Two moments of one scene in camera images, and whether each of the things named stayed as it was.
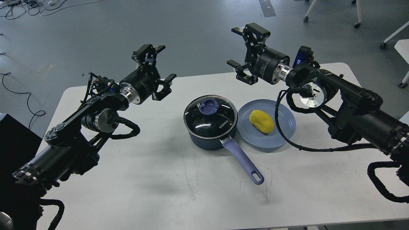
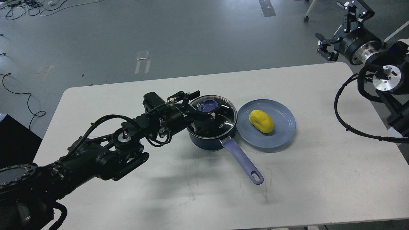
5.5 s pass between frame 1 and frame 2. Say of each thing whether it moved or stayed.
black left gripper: moved
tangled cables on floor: stayed
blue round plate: stayed
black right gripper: moved
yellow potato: stayed
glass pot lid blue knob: stayed
